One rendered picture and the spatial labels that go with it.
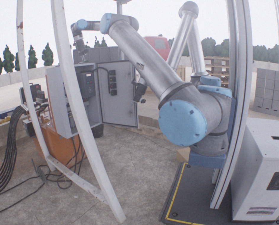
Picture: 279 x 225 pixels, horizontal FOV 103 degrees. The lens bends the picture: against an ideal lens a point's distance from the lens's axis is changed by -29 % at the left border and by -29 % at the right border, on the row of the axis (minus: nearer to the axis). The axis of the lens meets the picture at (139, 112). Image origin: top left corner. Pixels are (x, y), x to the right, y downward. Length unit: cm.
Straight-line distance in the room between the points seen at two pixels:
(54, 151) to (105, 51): 843
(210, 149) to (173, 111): 27
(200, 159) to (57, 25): 98
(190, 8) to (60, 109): 120
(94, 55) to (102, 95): 829
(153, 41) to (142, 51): 1042
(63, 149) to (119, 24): 160
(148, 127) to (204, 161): 198
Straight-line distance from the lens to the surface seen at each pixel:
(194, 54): 121
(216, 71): 285
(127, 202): 156
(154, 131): 256
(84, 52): 142
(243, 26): 76
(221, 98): 60
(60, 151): 196
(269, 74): 336
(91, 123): 161
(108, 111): 148
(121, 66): 133
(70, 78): 88
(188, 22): 109
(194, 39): 122
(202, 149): 65
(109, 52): 984
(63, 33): 94
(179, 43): 105
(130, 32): 69
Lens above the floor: 121
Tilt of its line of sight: 18 degrees down
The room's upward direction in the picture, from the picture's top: 2 degrees counter-clockwise
